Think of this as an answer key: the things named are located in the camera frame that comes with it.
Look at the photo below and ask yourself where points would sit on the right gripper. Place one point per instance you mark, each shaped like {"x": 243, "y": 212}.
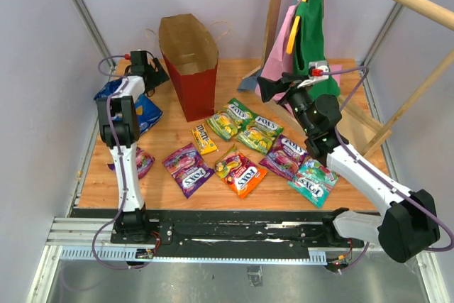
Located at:
{"x": 269, "y": 88}

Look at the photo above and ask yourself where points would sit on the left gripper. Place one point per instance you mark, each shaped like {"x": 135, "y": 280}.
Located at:
{"x": 159, "y": 76}

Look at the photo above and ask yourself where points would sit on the pink shirt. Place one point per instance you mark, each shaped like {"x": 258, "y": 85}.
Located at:
{"x": 279, "y": 61}

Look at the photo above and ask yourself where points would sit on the blue chip bag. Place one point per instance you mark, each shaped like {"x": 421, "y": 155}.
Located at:
{"x": 147, "y": 112}

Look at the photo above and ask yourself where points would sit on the red paper bag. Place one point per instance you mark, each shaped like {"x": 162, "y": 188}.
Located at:
{"x": 190, "y": 53}

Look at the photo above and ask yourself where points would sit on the green snack packet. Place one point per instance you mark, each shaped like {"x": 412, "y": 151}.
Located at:
{"x": 260, "y": 134}

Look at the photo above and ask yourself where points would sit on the green shirt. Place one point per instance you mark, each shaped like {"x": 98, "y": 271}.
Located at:
{"x": 302, "y": 59}

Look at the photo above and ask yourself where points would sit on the purple snack packet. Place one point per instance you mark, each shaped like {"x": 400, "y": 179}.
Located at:
{"x": 285, "y": 157}

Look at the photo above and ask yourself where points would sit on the orange Fox's candy packet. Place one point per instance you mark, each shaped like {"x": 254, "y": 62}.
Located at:
{"x": 239, "y": 172}

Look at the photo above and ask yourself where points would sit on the purple Fox's packet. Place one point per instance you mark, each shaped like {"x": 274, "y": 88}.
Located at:
{"x": 143, "y": 161}
{"x": 188, "y": 169}

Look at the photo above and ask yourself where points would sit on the teal Fox's candy packet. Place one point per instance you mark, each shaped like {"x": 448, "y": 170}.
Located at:
{"x": 314, "y": 181}

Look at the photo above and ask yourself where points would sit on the yellow hanger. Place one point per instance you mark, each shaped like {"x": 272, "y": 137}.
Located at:
{"x": 307, "y": 23}

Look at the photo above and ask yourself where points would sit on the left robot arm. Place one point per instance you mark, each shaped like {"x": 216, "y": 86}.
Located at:
{"x": 119, "y": 129}

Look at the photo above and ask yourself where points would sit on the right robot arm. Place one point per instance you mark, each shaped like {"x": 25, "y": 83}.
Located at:
{"x": 406, "y": 222}

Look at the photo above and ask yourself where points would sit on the yellow M&M's packet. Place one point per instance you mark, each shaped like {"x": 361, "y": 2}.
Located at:
{"x": 204, "y": 143}

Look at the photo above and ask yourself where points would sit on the wooden clothes rack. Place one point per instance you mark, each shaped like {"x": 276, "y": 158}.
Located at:
{"x": 355, "y": 118}

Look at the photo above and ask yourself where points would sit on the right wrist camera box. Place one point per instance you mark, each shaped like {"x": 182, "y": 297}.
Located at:
{"x": 315, "y": 72}

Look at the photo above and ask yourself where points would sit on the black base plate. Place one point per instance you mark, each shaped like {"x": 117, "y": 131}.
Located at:
{"x": 231, "y": 236}

